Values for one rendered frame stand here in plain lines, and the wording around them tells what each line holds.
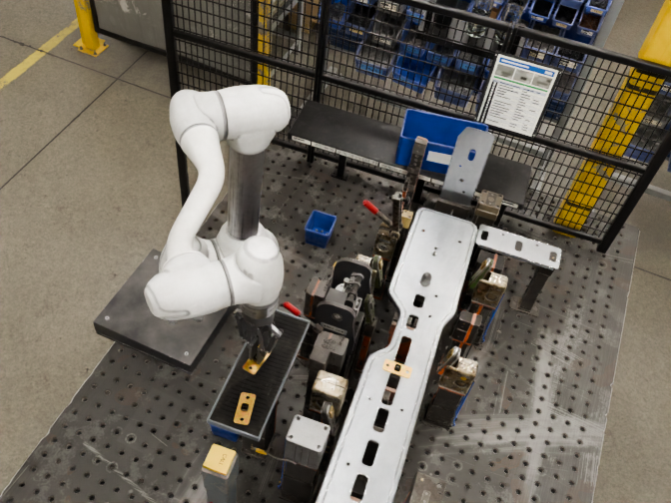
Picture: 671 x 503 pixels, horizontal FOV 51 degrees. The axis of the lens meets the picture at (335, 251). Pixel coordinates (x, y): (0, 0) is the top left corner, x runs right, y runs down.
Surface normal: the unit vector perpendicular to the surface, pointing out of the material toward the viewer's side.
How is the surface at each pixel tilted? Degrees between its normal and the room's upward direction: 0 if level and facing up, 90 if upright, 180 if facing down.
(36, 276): 0
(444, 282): 0
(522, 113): 90
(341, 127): 0
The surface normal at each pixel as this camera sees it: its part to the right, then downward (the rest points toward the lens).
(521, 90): -0.32, 0.72
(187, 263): 0.00, -0.75
